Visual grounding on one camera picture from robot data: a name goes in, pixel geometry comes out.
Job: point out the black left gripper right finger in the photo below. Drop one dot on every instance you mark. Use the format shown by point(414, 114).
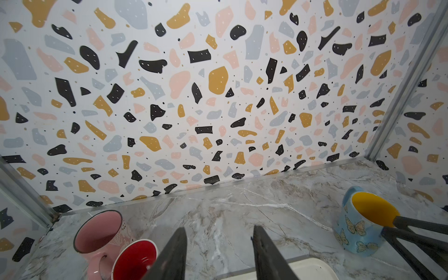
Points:
point(269, 263)

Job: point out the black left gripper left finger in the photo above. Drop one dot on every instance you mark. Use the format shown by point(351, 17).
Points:
point(171, 263)

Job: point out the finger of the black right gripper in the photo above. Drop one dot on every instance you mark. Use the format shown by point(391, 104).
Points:
point(402, 226)
point(413, 248)

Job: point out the white mug red inside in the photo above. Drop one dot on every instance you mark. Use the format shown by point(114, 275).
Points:
point(135, 260)

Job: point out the blue glazed mug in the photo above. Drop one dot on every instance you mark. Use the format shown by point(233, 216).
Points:
point(361, 221)

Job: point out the pink mug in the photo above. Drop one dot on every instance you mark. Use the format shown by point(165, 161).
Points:
point(100, 241)

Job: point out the beige rectangular tray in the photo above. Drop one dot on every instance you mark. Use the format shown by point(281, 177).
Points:
point(306, 269)

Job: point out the aluminium corner post left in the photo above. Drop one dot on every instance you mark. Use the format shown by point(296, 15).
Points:
point(20, 192)

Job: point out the aluminium corner post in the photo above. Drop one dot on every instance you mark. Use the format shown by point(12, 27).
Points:
point(434, 37)
point(20, 192)

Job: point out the aluminium corner post right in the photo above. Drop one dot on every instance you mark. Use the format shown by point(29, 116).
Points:
point(434, 37)

